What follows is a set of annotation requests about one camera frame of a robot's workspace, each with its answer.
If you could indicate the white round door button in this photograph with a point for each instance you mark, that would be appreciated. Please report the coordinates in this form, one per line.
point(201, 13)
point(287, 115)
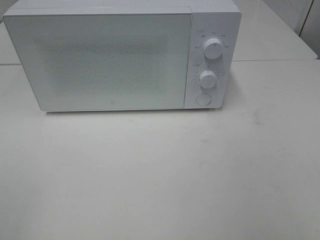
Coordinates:
point(203, 99)

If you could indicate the white microwave oven body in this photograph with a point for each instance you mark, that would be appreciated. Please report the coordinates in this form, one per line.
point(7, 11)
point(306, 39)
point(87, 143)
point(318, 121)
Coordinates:
point(209, 18)

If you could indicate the white microwave door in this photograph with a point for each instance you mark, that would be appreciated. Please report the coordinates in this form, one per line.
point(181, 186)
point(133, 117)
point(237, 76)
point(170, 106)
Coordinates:
point(104, 62)

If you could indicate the white microwave knob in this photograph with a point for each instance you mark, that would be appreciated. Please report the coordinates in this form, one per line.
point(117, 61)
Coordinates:
point(208, 79)
point(213, 48)

